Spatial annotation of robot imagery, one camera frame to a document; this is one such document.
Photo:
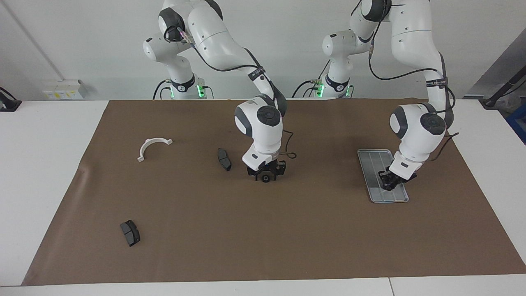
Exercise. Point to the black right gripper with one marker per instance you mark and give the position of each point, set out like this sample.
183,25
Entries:
271,168

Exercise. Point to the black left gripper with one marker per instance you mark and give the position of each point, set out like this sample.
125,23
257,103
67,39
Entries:
398,179

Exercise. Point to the large black bearing gear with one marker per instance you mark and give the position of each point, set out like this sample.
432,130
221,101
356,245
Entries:
266,179

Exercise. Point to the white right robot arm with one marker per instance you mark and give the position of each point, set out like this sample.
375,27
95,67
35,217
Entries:
213,37

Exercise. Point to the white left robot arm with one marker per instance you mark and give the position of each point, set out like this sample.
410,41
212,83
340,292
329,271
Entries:
415,41

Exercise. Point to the grey metal tray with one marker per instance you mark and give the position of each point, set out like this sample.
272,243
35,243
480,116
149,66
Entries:
372,172

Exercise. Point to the dark grey brake pad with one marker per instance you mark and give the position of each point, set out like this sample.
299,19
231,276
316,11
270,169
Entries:
130,233
224,159

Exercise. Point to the brown table mat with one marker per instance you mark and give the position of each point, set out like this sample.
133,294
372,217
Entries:
287,230

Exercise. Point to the black stand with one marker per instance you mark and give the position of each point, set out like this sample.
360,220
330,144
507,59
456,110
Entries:
493,100

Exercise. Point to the blue box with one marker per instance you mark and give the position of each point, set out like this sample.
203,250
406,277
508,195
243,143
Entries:
520,123

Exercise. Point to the grey slanted panel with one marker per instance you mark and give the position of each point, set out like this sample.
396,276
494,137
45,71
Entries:
505,61

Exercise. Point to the black table clamp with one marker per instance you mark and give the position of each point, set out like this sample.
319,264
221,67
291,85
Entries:
9,105

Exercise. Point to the white curved plastic bracket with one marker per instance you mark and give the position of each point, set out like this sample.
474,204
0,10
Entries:
144,146

